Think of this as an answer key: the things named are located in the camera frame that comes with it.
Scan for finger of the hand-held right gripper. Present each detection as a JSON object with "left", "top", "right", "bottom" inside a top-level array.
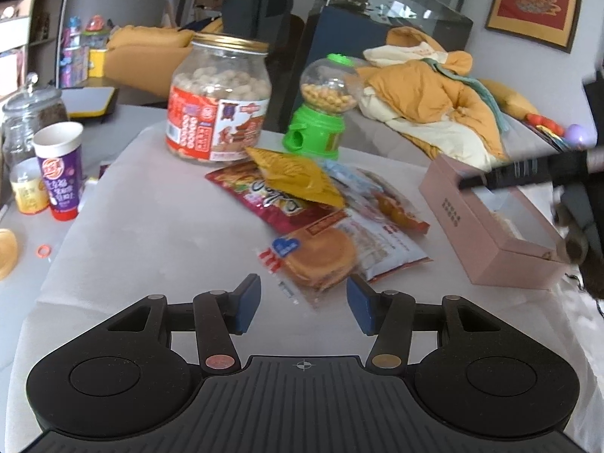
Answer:
[{"left": 457, "top": 148, "right": 588, "bottom": 192}]

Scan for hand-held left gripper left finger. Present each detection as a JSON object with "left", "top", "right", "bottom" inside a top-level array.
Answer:
[{"left": 108, "top": 274, "right": 262, "bottom": 370}]

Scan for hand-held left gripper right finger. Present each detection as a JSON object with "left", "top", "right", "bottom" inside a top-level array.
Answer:
[{"left": 346, "top": 276, "right": 501, "bottom": 370}]

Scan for white and red snack packet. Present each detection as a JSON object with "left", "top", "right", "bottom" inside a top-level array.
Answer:
[{"left": 302, "top": 208, "right": 432, "bottom": 281}]

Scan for clear pancake packet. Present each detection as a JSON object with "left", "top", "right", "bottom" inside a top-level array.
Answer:
[{"left": 257, "top": 226, "right": 364, "bottom": 310}]

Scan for pink box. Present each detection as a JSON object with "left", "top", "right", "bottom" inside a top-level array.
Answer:
[{"left": 419, "top": 153, "right": 569, "bottom": 291}]

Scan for purple ball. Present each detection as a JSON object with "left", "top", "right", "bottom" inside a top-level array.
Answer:
[{"left": 567, "top": 124, "right": 593, "bottom": 146}]

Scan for orange toy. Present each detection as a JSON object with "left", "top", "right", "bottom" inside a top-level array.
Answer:
[{"left": 526, "top": 112, "right": 562, "bottom": 135}]

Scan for yellow pillow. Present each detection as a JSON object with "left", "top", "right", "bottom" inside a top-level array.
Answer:
[{"left": 476, "top": 78, "right": 539, "bottom": 121}]

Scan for teal cloth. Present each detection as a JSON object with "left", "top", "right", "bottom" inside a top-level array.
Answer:
[{"left": 420, "top": 57, "right": 510, "bottom": 133}]

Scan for red chip packet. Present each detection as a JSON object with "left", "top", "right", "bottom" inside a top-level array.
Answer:
[{"left": 205, "top": 163, "right": 347, "bottom": 233}]

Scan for orange and cream quilt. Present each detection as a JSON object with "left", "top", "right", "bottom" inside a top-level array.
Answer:
[{"left": 356, "top": 26, "right": 510, "bottom": 171}]

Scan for red framed picture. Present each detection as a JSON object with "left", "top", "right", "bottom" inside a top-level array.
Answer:
[{"left": 485, "top": 0, "right": 586, "bottom": 54}]

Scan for yellow snack packet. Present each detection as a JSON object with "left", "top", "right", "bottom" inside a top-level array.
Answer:
[{"left": 244, "top": 146, "right": 347, "bottom": 208}]

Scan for grey bed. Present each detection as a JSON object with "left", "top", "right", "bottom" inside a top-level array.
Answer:
[{"left": 340, "top": 104, "right": 567, "bottom": 166}]

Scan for green candy dispenser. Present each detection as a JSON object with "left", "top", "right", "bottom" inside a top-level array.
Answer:
[{"left": 282, "top": 53, "right": 365, "bottom": 160}]

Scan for large clear plastic snack jar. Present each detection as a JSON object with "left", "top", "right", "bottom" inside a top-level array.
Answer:
[{"left": 165, "top": 33, "right": 272, "bottom": 165}]

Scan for glass display case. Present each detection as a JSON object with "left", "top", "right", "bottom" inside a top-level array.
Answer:
[{"left": 309, "top": 0, "right": 474, "bottom": 50}]

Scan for dark blue cabinet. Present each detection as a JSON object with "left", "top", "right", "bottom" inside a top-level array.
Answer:
[{"left": 302, "top": 5, "right": 392, "bottom": 68}]

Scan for purple paper cup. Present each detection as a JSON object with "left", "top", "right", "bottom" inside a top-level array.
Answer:
[{"left": 33, "top": 122, "right": 85, "bottom": 222}]

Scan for pale yellow round object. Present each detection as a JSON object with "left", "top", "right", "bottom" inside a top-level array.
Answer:
[{"left": 0, "top": 228, "right": 18, "bottom": 280}]

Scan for small yellow bottle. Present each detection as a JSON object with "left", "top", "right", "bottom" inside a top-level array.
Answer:
[{"left": 9, "top": 158, "right": 50, "bottom": 215}]

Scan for yellow-edged grey board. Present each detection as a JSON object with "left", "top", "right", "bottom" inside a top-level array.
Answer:
[{"left": 61, "top": 86, "right": 117, "bottom": 119}]

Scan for yellow sofa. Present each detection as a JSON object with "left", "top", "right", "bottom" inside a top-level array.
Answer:
[{"left": 104, "top": 25, "right": 222, "bottom": 92}]

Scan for glass jar with lid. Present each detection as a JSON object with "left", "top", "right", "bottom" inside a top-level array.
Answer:
[{"left": 1, "top": 73, "right": 71, "bottom": 171}]

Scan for colourful toy boxes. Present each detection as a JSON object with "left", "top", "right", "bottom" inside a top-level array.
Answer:
[{"left": 59, "top": 14, "right": 111, "bottom": 88}]

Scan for wooden shelf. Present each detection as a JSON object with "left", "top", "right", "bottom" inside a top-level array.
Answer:
[{"left": 0, "top": 0, "right": 76, "bottom": 90}]

